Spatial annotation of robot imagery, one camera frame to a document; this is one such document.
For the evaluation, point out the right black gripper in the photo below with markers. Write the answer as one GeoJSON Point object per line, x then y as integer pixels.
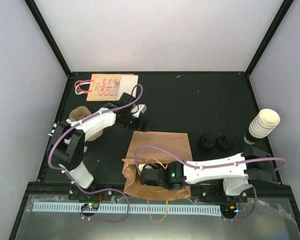
{"type": "Point", "coordinates": [155, 165]}

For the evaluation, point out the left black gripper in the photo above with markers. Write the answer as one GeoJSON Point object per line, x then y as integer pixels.
{"type": "Point", "coordinates": [147, 121]}

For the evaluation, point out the brown paper bag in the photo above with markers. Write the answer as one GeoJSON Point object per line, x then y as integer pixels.
{"type": "Point", "coordinates": [175, 143]}

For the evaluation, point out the brown pulp cup carrier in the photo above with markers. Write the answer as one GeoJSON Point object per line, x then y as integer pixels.
{"type": "Point", "coordinates": [79, 113]}

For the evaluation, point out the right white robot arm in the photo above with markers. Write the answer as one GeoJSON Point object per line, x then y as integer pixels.
{"type": "Point", "coordinates": [237, 173]}

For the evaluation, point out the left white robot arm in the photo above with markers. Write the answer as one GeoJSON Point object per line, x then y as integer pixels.
{"type": "Point", "coordinates": [67, 146]}

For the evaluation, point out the black coffee cup lid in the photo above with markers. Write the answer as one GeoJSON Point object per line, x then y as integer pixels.
{"type": "Point", "coordinates": [207, 142]}
{"type": "Point", "coordinates": [224, 143]}

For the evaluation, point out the printed orange paper bag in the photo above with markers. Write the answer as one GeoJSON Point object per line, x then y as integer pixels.
{"type": "Point", "coordinates": [106, 87]}

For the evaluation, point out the stack of white paper cups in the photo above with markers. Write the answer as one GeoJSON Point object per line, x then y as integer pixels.
{"type": "Point", "coordinates": [264, 123]}

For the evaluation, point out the perforated white metal rail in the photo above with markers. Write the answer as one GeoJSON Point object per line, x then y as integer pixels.
{"type": "Point", "coordinates": [110, 208]}

